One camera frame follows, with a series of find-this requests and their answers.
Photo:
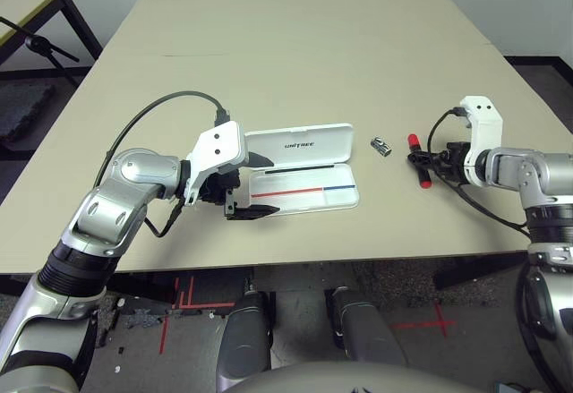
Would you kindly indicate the dark foam floor mat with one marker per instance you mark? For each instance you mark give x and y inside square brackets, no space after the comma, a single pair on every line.
[22,106]

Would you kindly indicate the grey left robot leg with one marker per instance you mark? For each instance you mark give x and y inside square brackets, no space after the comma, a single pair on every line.
[244,344]

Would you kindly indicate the red floor tape cross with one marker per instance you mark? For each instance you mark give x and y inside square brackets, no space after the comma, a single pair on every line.
[442,322]

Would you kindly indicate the white plastic pencil case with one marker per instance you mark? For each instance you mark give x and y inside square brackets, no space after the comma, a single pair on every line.
[331,142]

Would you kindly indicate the small silver black clip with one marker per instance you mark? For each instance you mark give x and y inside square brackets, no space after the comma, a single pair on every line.
[380,146]

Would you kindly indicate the grey robot leg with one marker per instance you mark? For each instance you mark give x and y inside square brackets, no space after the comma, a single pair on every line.
[367,335]
[244,344]

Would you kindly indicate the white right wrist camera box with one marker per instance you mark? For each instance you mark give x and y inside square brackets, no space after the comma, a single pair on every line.
[483,120]

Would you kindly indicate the grey right robot leg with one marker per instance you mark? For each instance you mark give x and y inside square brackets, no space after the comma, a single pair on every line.
[367,335]

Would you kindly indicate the red and black marker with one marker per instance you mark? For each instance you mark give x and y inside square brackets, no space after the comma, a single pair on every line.
[414,141]

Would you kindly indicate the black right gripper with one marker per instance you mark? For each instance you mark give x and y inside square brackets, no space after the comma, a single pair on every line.
[454,160]

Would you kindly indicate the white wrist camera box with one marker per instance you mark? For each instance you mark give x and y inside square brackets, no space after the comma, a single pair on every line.
[483,120]
[221,144]

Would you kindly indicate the beige side table black frame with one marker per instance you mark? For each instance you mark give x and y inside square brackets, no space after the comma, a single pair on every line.
[27,3]

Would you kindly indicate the grey robot torso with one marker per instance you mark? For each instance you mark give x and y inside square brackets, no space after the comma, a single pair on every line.
[313,381]

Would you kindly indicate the black table underframe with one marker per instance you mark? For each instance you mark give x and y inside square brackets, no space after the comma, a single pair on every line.
[470,272]

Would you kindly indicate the black tripod stand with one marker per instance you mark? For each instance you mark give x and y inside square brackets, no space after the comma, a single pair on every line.
[36,43]

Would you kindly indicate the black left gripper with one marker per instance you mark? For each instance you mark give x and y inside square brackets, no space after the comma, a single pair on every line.
[221,187]

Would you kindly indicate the thin black pencil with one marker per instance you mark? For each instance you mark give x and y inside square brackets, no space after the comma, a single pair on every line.
[300,169]

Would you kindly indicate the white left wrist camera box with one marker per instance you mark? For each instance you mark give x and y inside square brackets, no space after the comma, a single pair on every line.
[221,144]

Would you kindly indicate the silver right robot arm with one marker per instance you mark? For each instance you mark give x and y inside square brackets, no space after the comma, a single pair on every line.
[528,169]

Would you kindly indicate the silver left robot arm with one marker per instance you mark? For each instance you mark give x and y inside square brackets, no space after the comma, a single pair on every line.
[134,173]

